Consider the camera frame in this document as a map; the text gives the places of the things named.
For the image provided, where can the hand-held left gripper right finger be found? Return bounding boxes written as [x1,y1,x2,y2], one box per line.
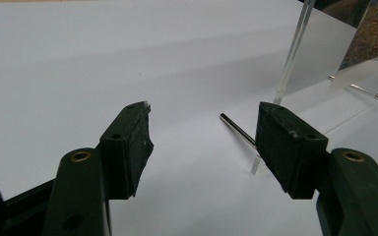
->
[255,101,329,200]

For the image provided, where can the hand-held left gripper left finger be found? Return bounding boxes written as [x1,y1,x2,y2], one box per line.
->
[97,100,155,201]

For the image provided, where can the metal frame pin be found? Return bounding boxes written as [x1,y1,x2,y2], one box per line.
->
[328,75,378,100]
[220,112,258,149]

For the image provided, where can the clear acrylic photo frame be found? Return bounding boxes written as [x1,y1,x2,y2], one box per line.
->
[250,0,378,176]

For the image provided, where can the colourful painting print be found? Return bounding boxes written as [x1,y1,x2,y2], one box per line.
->
[308,0,378,71]

